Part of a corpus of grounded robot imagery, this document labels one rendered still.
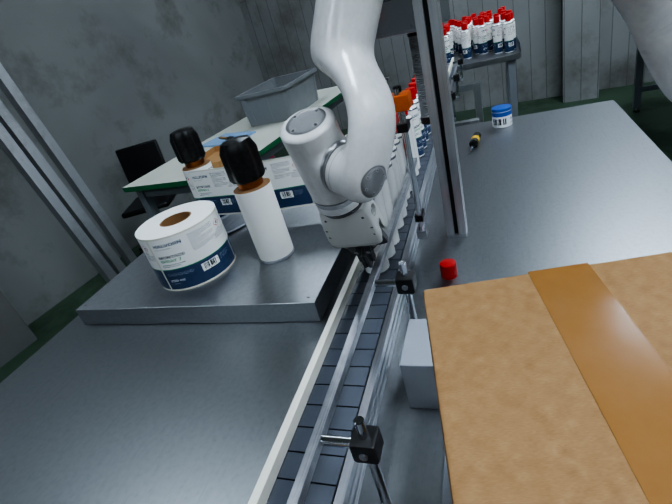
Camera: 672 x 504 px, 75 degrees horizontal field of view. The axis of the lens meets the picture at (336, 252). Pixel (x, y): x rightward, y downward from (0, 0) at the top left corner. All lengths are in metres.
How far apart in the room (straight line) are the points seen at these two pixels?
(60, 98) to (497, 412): 3.98
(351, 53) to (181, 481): 0.65
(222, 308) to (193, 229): 0.20
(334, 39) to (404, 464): 0.56
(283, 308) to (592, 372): 0.67
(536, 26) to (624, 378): 4.95
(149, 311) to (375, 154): 0.72
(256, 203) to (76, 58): 3.41
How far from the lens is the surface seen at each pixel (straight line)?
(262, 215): 1.01
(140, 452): 0.85
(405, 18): 0.95
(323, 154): 0.62
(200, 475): 0.75
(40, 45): 4.16
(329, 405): 0.56
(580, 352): 0.35
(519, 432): 0.31
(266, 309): 0.93
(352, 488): 0.61
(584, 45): 4.96
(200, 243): 1.07
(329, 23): 0.63
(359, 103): 0.58
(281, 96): 3.03
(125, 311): 1.18
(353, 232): 0.76
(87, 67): 4.33
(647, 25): 0.70
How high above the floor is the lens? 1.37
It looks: 28 degrees down
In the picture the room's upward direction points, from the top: 17 degrees counter-clockwise
